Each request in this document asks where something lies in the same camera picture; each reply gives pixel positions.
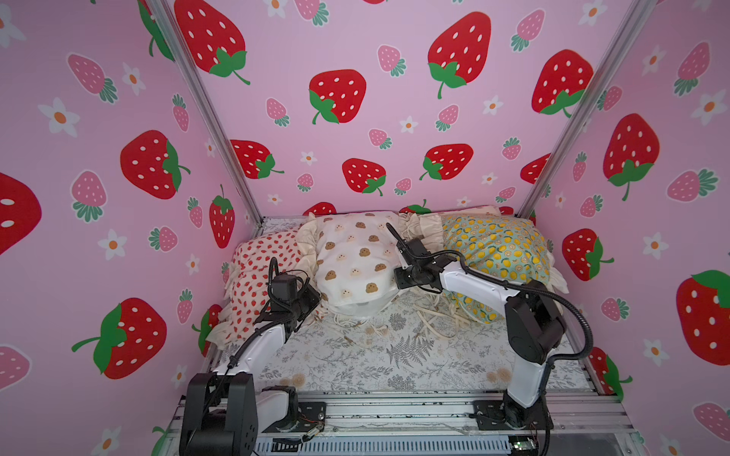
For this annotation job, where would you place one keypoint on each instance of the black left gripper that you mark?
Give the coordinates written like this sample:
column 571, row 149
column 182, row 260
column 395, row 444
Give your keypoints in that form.
column 311, row 294

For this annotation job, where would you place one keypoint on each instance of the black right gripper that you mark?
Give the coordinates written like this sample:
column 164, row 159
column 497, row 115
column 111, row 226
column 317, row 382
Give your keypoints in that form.
column 413, row 260

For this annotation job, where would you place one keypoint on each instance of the cream animal print pillow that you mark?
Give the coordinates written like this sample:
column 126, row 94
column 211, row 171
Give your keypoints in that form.
column 490, row 212

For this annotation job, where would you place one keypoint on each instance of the white cookie print pillow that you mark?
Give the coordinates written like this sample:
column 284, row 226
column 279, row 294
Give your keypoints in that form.
column 352, row 259

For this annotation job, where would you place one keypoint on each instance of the teal lemon print pillow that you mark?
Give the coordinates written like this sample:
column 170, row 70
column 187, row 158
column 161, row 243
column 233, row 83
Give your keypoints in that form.
column 502, row 256

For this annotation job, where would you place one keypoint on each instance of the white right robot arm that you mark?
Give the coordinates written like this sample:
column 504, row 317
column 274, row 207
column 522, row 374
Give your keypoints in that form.
column 535, row 325

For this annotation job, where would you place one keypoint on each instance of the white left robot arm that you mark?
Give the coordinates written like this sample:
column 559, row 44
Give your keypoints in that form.
column 225, row 413

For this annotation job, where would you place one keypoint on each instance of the white strawberry print pillow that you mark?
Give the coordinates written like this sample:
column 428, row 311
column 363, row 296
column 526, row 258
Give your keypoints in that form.
column 246, row 291

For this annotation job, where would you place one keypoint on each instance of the grey floral bed sheet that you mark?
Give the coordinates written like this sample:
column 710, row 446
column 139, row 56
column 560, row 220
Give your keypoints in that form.
column 420, row 341

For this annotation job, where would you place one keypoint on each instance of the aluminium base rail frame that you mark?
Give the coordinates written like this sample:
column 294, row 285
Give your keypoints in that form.
column 440, row 423

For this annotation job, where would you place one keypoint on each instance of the aluminium frame post left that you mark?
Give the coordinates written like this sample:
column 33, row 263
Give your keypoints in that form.
column 172, row 33

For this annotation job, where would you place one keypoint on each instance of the aluminium frame post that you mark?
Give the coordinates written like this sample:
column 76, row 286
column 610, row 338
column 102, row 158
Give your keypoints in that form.
column 626, row 34
column 172, row 33

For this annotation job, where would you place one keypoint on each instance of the aluminium frame post right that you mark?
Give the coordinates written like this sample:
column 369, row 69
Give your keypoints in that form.
column 626, row 34

